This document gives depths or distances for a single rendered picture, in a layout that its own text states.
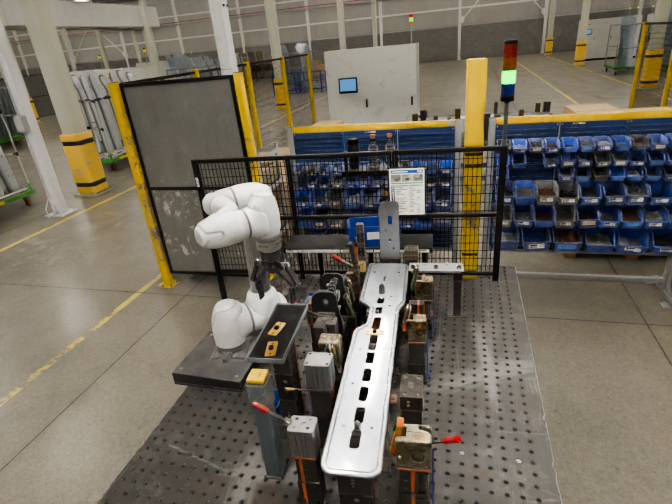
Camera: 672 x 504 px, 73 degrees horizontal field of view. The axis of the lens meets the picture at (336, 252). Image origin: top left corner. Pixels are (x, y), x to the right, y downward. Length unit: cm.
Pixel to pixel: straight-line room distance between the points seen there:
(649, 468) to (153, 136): 424
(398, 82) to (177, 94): 497
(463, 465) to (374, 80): 730
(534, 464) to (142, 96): 389
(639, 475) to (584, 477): 27
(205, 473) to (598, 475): 198
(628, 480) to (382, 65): 704
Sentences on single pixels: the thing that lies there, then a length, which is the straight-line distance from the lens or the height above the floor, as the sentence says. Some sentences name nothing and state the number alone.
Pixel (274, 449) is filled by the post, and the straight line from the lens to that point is 179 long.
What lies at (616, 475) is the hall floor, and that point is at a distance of 298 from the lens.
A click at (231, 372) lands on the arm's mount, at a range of 230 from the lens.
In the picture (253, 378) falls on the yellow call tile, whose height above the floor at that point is 116.
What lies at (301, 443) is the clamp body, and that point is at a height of 101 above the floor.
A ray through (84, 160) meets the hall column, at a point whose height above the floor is 64.
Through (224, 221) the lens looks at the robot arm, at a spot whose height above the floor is 165.
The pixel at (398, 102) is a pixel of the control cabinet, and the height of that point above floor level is 108.
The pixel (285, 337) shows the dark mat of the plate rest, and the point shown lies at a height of 116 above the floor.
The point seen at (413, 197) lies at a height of 126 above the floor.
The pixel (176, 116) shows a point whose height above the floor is 169.
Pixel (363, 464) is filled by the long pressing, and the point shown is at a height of 100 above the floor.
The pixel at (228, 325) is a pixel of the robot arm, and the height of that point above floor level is 95.
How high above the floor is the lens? 215
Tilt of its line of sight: 25 degrees down
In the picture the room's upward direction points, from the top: 6 degrees counter-clockwise
